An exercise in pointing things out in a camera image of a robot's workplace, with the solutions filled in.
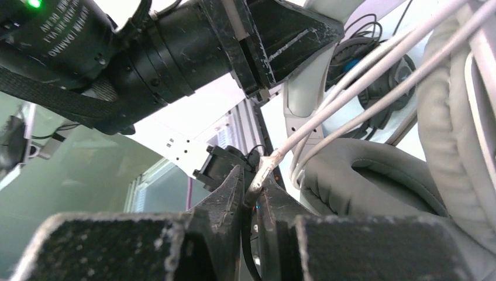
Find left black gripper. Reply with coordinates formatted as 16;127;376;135
201;1;344;97

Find white over-ear headphones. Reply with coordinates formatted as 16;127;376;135
289;1;495;280

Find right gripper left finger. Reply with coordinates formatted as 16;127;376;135
12;166;244;280

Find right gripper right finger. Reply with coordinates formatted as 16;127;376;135
257;180;473;280

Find grey headphone cable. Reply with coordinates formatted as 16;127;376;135
244;0;496;206

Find black headphones with blue cable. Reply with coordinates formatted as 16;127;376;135
325;13;417;141

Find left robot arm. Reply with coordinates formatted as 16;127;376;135
1;1;345;171

